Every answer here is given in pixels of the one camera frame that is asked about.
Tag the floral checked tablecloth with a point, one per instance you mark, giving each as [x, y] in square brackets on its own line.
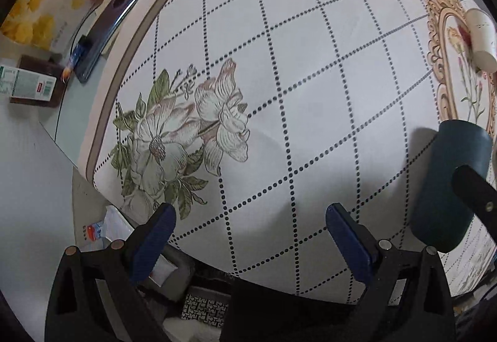
[291, 93]

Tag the blue lighter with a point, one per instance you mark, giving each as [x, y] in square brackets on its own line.
[75, 57]

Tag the yellow and white snack bag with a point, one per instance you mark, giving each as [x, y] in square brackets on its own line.
[42, 8]

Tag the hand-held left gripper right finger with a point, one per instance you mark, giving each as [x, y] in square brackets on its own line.
[351, 245]

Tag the dark teal cup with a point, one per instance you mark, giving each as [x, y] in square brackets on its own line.
[446, 187]

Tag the grey storage bin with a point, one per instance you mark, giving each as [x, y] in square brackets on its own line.
[174, 272]

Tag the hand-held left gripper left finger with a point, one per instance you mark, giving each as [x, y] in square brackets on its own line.
[154, 245]

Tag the ornate floral placemat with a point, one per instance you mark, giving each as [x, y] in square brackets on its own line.
[458, 66]

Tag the green and white carton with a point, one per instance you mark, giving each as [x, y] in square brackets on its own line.
[25, 83]

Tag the dark brown box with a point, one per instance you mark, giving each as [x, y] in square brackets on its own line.
[54, 90]

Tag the black and white patterned box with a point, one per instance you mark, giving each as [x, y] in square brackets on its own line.
[204, 309]

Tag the red and blue packet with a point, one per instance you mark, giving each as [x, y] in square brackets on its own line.
[93, 232]

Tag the white paper cup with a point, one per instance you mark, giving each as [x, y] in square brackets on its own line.
[481, 35]

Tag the dark tablet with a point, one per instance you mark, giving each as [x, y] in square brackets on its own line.
[105, 31]

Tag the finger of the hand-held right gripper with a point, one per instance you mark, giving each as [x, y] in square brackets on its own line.
[475, 190]

